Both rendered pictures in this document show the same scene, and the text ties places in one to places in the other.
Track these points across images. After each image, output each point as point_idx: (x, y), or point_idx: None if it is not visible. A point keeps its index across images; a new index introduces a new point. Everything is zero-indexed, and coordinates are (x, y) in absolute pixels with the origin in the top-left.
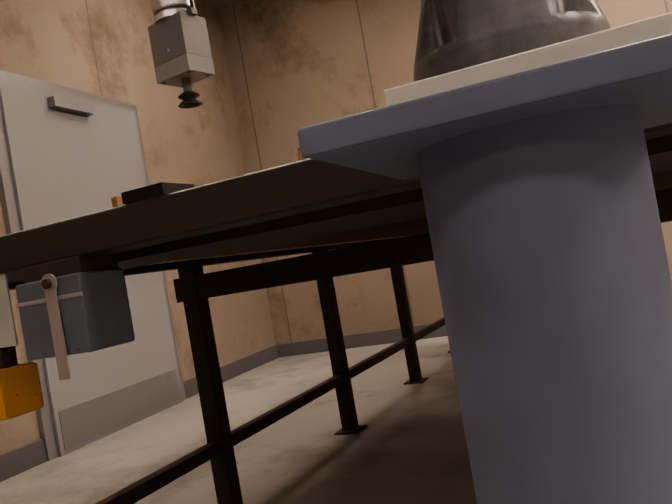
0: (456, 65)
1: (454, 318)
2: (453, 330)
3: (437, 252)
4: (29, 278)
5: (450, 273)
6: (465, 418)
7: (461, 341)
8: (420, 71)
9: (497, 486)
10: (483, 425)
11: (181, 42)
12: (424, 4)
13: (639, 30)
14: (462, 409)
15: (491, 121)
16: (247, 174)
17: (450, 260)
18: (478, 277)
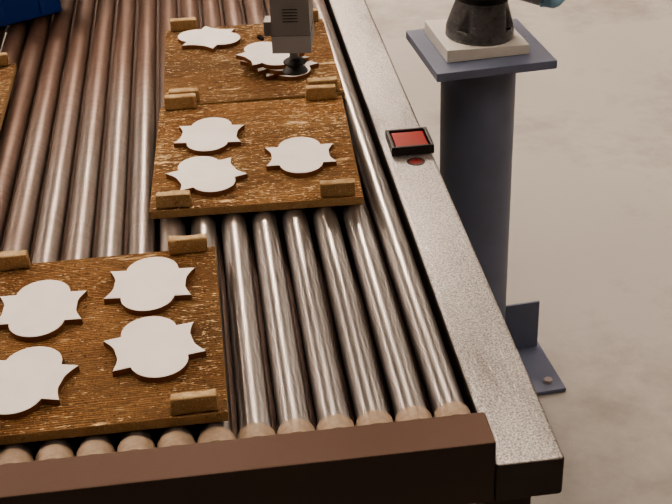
0: (513, 33)
1: (507, 115)
2: (505, 120)
3: (505, 96)
4: None
5: (509, 100)
6: (502, 148)
7: (508, 121)
8: (506, 35)
9: (509, 160)
10: (509, 144)
11: (312, 7)
12: (502, 12)
13: None
14: (500, 147)
15: None
16: (410, 105)
17: (510, 96)
18: (514, 97)
